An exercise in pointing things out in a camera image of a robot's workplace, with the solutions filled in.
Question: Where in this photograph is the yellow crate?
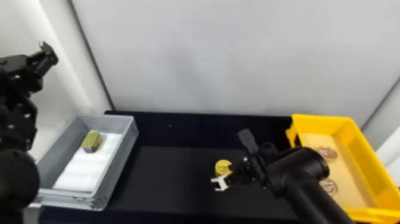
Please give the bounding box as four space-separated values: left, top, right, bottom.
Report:
285 113 400 224

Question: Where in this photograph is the white foam pad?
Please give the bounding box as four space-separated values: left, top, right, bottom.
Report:
51 131 124 192

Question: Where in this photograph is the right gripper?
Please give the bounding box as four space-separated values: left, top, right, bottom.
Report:
210 154 270 192

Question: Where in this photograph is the grey box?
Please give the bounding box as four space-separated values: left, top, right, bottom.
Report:
32 114 140 211

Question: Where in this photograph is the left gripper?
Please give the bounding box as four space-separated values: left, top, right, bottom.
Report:
0 41 60 96

